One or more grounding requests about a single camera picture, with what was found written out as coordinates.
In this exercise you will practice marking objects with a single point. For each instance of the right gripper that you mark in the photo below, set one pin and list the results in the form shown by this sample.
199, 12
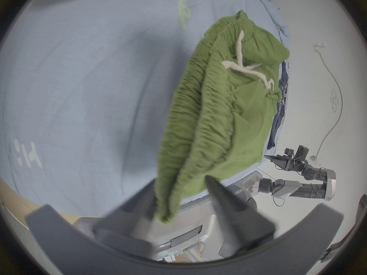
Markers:
290, 163

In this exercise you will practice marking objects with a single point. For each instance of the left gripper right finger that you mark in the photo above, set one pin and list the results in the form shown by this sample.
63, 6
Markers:
238, 225

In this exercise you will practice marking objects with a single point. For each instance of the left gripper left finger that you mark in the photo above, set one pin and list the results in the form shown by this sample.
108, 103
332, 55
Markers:
129, 225

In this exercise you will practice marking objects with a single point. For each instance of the green shorts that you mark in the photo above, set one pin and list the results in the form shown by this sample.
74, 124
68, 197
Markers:
215, 125

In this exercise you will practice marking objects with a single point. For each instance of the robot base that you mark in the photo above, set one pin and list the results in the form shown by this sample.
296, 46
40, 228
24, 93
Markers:
189, 210

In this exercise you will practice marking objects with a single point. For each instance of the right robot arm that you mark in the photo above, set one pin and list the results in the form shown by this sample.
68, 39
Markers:
286, 188

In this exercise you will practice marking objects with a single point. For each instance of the bed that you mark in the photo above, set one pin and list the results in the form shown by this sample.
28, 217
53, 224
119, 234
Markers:
86, 96

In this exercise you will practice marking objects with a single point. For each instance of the dark blue T-shirt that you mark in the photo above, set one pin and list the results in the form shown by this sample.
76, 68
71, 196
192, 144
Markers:
283, 80

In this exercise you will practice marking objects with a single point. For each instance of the pale blue quilt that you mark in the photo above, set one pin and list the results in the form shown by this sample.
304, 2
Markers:
272, 13

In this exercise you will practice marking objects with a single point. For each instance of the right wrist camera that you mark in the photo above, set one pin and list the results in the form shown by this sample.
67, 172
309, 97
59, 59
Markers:
289, 152

